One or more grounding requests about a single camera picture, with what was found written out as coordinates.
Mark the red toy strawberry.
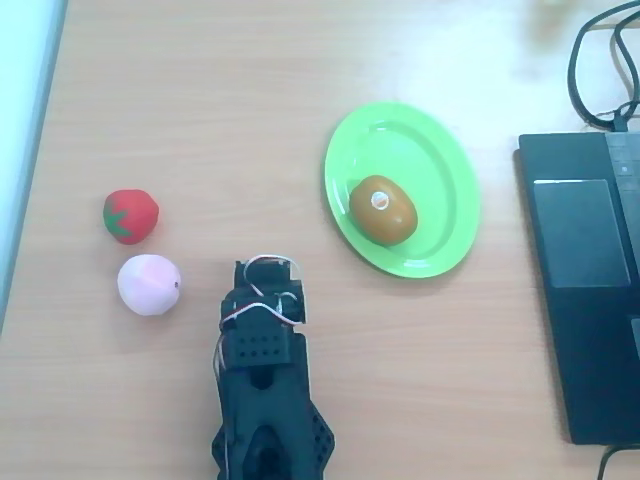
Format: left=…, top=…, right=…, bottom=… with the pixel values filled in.
left=103, top=188, right=161, bottom=246

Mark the thin black cable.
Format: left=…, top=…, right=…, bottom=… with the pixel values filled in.
left=610, top=9, right=640, bottom=109

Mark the white red servo wire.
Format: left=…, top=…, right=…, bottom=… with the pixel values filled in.
left=212, top=254, right=301, bottom=384

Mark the black laptop power cable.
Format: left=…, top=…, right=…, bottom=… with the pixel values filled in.
left=597, top=443, right=640, bottom=480

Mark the brown toy kiwi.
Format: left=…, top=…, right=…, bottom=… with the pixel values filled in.
left=348, top=174, right=419, bottom=246

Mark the thick black cable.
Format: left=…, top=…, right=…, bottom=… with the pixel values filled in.
left=566, top=0, right=640, bottom=133

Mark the black laptop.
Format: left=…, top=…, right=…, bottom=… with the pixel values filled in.
left=514, top=131, right=640, bottom=446

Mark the pink toy peach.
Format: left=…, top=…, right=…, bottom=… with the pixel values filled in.
left=116, top=253, right=182, bottom=317

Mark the green oval plate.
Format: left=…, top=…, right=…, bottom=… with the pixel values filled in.
left=323, top=101, right=481, bottom=280

